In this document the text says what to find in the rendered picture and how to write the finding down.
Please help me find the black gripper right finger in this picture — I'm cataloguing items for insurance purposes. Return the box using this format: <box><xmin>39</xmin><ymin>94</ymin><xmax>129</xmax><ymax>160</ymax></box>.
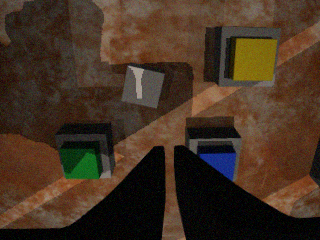
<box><xmin>173</xmin><ymin>145</ymin><xmax>320</xmax><ymax>240</ymax></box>

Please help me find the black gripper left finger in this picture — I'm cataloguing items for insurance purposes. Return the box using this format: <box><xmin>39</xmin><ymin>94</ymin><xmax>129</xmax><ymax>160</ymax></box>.
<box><xmin>0</xmin><ymin>145</ymin><xmax>165</xmax><ymax>240</ymax></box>

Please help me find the green button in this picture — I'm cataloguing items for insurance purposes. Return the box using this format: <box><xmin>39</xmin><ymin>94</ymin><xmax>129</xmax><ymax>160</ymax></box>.
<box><xmin>55</xmin><ymin>123</ymin><xmax>116</xmax><ymax>179</ymax></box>

